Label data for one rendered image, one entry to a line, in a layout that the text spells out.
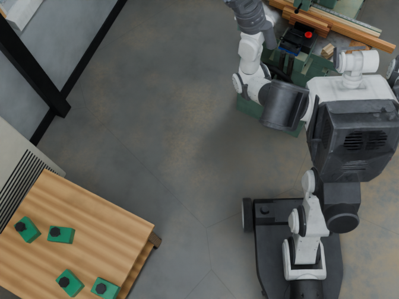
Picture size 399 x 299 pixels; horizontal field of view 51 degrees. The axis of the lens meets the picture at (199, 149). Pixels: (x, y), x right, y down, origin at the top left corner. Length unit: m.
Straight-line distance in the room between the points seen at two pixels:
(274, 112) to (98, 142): 1.70
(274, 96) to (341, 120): 0.22
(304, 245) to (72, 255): 1.11
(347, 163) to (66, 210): 1.37
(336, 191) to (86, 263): 1.19
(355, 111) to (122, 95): 1.93
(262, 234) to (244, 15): 1.40
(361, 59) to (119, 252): 1.36
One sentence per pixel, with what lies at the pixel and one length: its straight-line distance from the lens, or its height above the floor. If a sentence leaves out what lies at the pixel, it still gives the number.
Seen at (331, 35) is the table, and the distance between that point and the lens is 2.06.
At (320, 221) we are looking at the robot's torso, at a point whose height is 0.71.
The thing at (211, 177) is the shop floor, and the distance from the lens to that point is 2.64.
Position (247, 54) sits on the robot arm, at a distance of 1.42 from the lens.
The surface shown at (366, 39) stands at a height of 0.93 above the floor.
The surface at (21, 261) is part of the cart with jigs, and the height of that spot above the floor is 0.53.
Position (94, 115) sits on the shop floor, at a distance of 2.92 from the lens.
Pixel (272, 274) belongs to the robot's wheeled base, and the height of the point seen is 0.17.
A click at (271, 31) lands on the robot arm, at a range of 1.35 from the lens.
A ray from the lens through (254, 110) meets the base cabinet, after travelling 2.70.
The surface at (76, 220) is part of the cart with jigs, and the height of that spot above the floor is 0.53.
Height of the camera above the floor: 2.53
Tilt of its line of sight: 69 degrees down
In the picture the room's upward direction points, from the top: 8 degrees counter-clockwise
